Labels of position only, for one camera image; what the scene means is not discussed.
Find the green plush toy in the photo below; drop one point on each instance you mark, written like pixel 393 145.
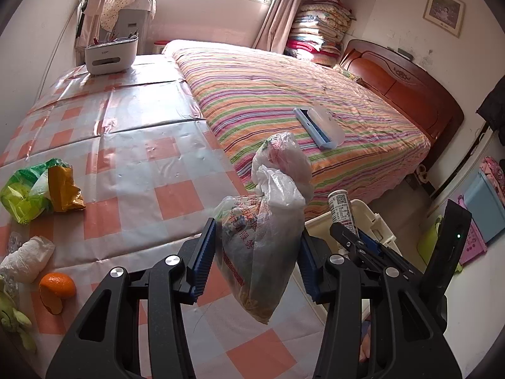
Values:
pixel 14 321

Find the red wooden headboard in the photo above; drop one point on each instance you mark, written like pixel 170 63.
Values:
pixel 409 89

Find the white plastic trash bin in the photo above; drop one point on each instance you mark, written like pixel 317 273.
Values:
pixel 343 282

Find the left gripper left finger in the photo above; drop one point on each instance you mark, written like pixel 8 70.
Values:
pixel 103 341

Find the grey cabinet with cloth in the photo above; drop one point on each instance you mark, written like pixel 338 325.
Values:
pixel 122 18

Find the pink toy board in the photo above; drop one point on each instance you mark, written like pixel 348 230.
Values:
pixel 474 245

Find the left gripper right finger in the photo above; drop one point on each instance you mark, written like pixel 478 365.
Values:
pixel 382 321

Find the pink curtain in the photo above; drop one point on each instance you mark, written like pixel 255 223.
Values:
pixel 274 32

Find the empty pill blister pack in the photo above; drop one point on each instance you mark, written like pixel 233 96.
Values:
pixel 15 241

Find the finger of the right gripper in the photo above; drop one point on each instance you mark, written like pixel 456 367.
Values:
pixel 358 253
pixel 390 257

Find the green plastic bag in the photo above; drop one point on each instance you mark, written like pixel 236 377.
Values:
pixel 26 194

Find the white storage box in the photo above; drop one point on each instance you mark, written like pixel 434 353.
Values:
pixel 111 57

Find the clear plastic trash bag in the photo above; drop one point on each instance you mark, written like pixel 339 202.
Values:
pixel 258 235

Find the striped colourful bedspread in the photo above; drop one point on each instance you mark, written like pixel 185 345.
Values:
pixel 246 95

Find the crumpled white tissue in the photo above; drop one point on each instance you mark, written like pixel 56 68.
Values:
pixel 25 264

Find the white printed cylinder bottle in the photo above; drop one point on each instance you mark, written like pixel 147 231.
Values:
pixel 341 211

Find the framed wall picture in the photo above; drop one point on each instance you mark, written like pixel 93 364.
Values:
pixel 446 14

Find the blue plastic box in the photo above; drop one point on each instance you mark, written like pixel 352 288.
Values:
pixel 485 206

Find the checkered plastic tablecloth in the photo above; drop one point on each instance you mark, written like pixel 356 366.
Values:
pixel 151 172

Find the orange peel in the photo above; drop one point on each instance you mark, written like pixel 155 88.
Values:
pixel 54 289

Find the stack of folded quilts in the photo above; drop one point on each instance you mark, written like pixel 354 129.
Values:
pixel 318 31

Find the blue white flat case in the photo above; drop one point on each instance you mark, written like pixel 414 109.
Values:
pixel 321 126

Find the yellow snack wrapper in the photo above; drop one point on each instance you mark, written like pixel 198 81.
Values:
pixel 64 194

